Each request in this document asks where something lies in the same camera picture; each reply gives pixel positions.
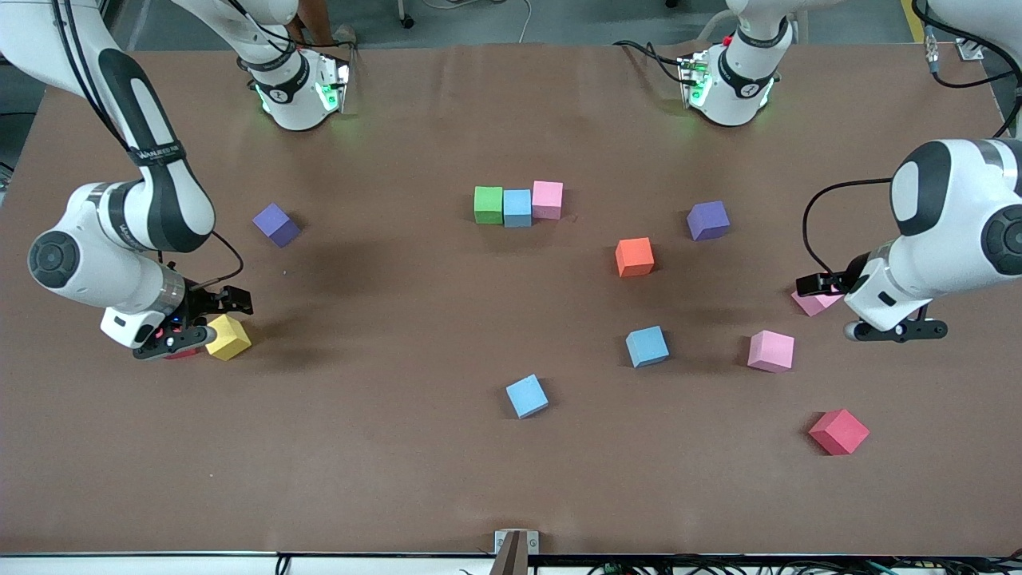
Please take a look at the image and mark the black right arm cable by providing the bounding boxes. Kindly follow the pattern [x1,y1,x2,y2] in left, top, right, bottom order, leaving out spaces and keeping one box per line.
[48,0,245,292]

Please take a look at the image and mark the white floor cable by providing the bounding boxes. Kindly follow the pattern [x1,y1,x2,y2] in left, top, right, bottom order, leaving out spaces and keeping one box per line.
[423,0,534,45]

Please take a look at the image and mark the pink foam cube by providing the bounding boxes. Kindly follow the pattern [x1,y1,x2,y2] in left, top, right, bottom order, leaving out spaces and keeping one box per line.
[791,289,846,318]
[532,180,564,220]
[747,330,796,375]

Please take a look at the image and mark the purple foam cube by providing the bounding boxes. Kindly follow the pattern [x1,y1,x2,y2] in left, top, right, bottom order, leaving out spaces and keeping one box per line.
[252,203,302,248]
[687,200,731,242]

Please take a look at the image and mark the metal table edge bracket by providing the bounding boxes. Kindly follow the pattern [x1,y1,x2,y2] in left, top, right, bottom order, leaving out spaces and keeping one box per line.
[494,529,540,575]

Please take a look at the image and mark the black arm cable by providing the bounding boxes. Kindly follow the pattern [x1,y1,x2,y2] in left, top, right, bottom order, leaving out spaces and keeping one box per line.
[801,0,1022,279]
[48,0,245,292]

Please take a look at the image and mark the yellow foam cube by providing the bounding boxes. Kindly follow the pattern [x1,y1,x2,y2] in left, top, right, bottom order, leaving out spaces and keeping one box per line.
[205,314,252,362]

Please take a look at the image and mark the black base power cable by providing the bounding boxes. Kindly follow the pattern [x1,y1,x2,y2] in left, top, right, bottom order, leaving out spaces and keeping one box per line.
[612,40,689,85]

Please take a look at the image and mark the green foam cube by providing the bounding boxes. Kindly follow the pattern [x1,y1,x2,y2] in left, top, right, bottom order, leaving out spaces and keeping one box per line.
[473,186,505,225]

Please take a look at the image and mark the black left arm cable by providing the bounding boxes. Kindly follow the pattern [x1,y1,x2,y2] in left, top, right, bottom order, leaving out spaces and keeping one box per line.
[801,0,1022,279]

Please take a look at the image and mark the orange foam cube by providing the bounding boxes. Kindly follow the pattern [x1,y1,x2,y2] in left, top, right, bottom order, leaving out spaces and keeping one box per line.
[615,237,656,278]

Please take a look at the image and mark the light blue foam cube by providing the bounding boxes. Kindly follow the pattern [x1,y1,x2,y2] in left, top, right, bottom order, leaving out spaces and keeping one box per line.
[625,325,671,369]
[505,374,550,420]
[502,188,533,228]

